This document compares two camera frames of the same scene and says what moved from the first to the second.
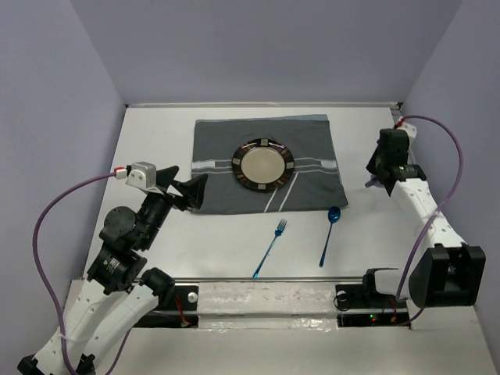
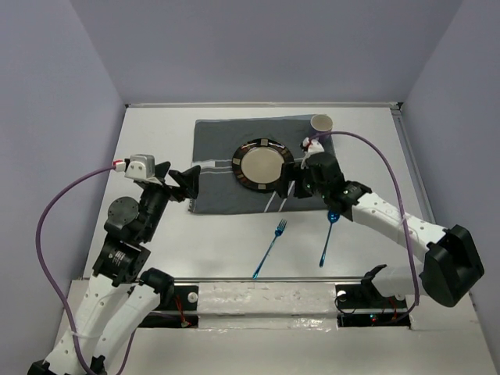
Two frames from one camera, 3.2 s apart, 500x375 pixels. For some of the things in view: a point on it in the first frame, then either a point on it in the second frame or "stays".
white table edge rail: x=265 y=105 stays
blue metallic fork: x=279 y=231 stays
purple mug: x=373 y=182 -> x=322 y=123
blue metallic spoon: x=333 y=215 stays
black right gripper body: x=374 y=161 -> x=305 y=185
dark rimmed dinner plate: x=262 y=163 stays
